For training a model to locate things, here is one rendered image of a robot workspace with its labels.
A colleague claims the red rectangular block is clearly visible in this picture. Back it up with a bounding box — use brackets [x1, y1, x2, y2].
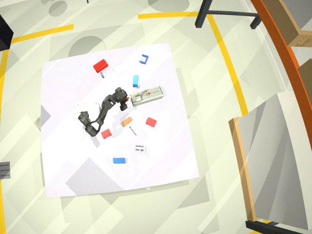
[101, 129, 111, 139]
[93, 59, 108, 73]

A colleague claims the red cube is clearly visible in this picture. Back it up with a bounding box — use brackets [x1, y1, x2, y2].
[146, 117, 156, 127]

